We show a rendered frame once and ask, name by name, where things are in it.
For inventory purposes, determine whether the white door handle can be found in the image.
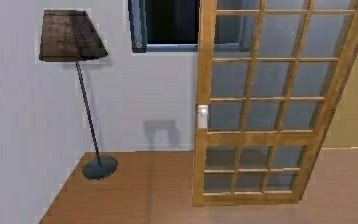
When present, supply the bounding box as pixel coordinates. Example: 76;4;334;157
197;104;209;130

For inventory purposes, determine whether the wooden glass pane door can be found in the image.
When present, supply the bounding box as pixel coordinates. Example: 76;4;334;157
191;0;358;207

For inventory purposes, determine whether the brown shade floor lamp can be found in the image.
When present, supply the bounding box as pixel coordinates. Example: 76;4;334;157
38;9;119;181

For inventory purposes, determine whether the dark framed window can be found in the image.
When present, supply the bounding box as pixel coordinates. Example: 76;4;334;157
127;0;255;54

